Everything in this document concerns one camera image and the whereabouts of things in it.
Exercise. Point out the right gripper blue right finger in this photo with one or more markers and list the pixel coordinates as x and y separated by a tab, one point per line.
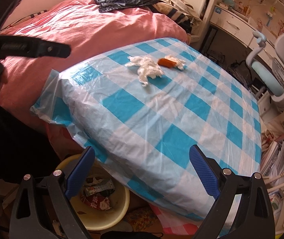
207	169

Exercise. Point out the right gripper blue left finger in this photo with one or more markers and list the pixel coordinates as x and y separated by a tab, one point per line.
76	172

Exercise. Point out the crushed milk carton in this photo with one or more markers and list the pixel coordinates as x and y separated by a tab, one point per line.
97	185

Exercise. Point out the white tissue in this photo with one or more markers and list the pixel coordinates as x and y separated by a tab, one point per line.
147	68
179	63

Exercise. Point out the red snack bag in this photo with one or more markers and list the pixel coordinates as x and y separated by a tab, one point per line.
96	201

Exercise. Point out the yellow trash bin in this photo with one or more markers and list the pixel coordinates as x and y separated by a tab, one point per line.
94	219

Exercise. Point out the white paper tote bag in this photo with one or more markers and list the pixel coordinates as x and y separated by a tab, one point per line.
274	123

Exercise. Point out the blue checkered plastic tablecloth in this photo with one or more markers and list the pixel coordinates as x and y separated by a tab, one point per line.
142	135

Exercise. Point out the pink bed quilt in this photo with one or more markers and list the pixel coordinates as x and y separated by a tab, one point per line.
88	32

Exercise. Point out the grey blue office chair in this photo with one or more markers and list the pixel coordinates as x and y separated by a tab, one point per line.
274	78

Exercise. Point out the white desk with drawers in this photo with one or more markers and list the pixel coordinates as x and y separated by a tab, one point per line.
234	35

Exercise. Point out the striped beige clothing pile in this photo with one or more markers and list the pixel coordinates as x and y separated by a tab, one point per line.
181	12

